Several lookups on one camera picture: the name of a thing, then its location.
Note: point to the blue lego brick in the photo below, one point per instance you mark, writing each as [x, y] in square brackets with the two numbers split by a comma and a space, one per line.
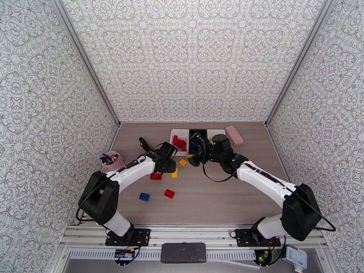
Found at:
[144, 197]
[193, 144]

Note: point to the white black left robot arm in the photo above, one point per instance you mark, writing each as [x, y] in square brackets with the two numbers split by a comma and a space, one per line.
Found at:
[128, 171]

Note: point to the white plastic bin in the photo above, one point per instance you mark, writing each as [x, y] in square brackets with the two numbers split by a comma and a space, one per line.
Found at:
[217, 132]
[172, 150]

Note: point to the pink case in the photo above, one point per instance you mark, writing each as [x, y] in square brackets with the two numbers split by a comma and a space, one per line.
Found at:
[234, 135]

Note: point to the black plastic bin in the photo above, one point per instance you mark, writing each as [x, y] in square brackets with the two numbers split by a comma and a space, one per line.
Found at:
[199, 130]

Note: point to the white pen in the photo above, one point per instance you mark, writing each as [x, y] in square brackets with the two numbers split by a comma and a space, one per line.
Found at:
[114, 158]

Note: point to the pink pen cup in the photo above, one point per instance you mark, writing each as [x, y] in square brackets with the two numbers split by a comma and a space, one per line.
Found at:
[113, 165]

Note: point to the blue pen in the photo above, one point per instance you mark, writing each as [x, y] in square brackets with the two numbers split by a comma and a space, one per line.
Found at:
[104, 158]

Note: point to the dark grey pad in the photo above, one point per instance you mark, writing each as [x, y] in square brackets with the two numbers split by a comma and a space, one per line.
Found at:
[183, 253]

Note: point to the small circuit board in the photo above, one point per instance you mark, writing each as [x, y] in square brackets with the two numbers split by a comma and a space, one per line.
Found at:
[124, 254]
[263, 257]

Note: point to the white device box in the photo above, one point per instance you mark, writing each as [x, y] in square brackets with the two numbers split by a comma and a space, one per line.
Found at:
[295, 256]

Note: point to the aluminium table side rail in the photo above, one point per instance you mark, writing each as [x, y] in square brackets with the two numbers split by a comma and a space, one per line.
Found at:
[272, 138]
[113, 138]

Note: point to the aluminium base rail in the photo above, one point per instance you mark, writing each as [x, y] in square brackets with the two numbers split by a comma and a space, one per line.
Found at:
[193, 232]

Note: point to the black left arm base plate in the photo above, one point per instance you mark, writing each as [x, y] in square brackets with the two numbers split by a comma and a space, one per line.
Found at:
[140, 237]

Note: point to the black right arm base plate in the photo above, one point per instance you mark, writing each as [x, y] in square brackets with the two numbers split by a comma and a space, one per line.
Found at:
[244, 238]

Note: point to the aluminium frame post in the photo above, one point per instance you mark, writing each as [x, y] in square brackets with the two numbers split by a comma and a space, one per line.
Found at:
[298, 59]
[85, 59]

